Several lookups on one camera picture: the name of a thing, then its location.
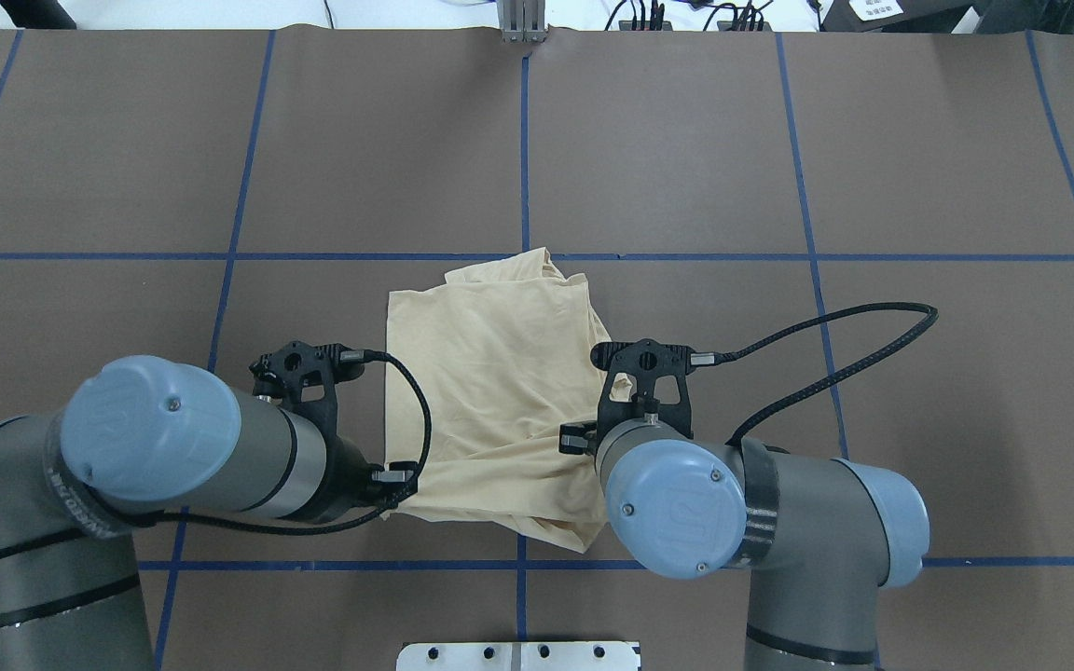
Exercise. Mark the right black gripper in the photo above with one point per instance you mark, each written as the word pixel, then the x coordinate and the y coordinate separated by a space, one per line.
pixel 577 438

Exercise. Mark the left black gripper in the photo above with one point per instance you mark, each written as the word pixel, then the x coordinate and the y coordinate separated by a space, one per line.
pixel 348 478

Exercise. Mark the cream long-sleeve graphic shirt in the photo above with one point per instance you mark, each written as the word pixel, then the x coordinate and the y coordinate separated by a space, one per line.
pixel 501 352

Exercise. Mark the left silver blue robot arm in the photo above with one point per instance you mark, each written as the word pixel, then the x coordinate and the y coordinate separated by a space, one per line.
pixel 150 441

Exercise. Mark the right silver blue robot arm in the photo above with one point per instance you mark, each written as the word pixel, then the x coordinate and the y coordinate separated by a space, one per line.
pixel 821 537

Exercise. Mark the white central column base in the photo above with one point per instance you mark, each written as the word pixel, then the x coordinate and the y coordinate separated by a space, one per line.
pixel 521 655

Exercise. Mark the aluminium frame post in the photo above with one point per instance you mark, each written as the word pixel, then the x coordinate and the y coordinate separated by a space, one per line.
pixel 522 21

